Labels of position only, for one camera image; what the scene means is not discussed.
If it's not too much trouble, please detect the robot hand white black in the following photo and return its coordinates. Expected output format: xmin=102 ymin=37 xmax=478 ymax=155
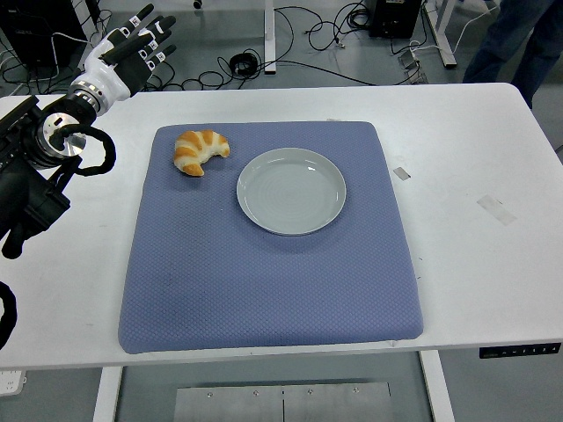
xmin=82 ymin=3 xmax=178 ymax=101

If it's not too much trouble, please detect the croissant bread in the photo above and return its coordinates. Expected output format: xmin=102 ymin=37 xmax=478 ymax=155
xmin=173 ymin=129 xmax=231 ymax=178

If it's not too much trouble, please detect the grey round plate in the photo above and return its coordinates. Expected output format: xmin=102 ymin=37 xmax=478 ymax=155
xmin=236 ymin=147 xmax=347 ymax=237

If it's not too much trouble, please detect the grey metal plate with screws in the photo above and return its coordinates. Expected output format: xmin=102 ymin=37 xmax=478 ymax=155
xmin=173 ymin=381 xmax=392 ymax=422

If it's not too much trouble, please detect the large black equipment box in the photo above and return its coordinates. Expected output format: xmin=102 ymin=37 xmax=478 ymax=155
xmin=0 ymin=0 xmax=100 ymax=70

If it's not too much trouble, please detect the white desk leg with foot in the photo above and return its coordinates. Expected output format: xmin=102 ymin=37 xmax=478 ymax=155
xmin=262 ymin=0 xmax=278 ymax=75

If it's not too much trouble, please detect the blue quilted mat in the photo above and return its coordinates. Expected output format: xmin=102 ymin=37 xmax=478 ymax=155
xmin=117 ymin=120 xmax=426 ymax=355

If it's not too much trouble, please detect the black computer case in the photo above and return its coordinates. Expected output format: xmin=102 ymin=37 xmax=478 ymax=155
xmin=368 ymin=0 xmax=424 ymax=39

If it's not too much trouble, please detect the grey floor pedal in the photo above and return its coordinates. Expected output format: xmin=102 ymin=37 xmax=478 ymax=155
xmin=398 ymin=46 xmax=430 ymax=85

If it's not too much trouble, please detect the white table leg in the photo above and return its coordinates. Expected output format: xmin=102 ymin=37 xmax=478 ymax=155
xmin=419 ymin=350 xmax=456 ymax=422
xmin=91 ymin=366 xmax=125 ymax=422

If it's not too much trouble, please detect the white power strip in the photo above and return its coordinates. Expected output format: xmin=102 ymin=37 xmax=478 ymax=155
xmin=0 ymin=368 xmax=27 ymax=397

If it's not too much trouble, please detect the white slanted desk foot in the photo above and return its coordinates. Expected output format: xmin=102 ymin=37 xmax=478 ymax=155
xmin=420 ymin=0 xmax=458 ymax=69

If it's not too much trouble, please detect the large clear tape piece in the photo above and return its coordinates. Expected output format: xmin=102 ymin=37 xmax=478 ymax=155
xmin=476 ymin=193 xmax=517 ymax=227

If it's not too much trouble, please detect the person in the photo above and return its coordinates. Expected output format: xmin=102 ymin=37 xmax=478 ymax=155
xmin=461 ymin=0 xmax=563 ymax=110

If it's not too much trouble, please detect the black table control panel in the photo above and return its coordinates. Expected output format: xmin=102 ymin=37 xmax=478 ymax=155
xmin=479 ymin=342 xmax=563 ymax=360

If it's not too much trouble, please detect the white desk leg with cables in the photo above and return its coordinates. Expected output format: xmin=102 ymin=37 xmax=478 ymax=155
xmin=73 ymin=0 xmax=106 ymax=49

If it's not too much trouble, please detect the coiled black cable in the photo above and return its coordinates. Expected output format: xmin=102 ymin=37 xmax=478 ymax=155
xmin=228 ymin=51 xmax=261 ymax=76

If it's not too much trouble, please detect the looped black floor cable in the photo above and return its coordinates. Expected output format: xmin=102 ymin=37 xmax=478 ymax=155
xmin=305 ymin=0 xmax=371 ymax=53

